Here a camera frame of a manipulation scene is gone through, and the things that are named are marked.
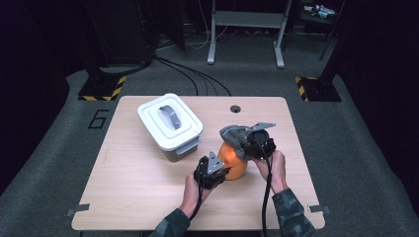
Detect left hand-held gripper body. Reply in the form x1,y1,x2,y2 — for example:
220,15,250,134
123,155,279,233
193,150,227,191

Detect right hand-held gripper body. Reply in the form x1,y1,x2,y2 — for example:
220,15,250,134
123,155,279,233
245,121,277,162

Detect orange plush toy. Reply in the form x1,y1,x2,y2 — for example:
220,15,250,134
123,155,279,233
216,141,249,182

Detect grey towel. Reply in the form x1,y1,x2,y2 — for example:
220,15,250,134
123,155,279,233
218,123,255,162

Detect grey storage box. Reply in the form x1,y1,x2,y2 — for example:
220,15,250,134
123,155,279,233
162,135,202,163

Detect white lidded storage box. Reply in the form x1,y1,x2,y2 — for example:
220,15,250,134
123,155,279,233
136,93,205,152

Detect person's left hand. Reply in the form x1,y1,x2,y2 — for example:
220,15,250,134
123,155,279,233
179,173,213,219

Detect person's right hand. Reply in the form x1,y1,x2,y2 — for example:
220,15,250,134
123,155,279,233
255,149,290,196

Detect black base with striped edge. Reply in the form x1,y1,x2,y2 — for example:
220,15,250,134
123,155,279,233
77,67,127,102
294,76,343,103

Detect grey tape piece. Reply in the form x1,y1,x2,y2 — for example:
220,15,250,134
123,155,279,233
64,202,91,217
307,204,331,215

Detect white metal stand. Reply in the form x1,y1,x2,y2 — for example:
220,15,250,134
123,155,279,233
207,0,293,69

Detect dark shelf with small items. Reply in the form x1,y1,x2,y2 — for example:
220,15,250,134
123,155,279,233
297,0,345,62

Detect black cabinet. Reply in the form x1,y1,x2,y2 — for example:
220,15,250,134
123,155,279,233
82,0,156,67

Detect left hand-held gripper cable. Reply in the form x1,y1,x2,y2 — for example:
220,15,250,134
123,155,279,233
189,177,206,221

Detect hand-held gripper cable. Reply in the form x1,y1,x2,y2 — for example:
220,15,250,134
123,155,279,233
189,177,206,221
252,137,275,237

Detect right hand-held gripper cable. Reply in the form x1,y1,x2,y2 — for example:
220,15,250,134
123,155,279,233
252,137,275,237

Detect black floor cables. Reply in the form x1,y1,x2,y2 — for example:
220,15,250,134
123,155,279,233
154,54,232,97

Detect white cables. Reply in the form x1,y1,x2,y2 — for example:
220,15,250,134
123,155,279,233
157,0,236,51

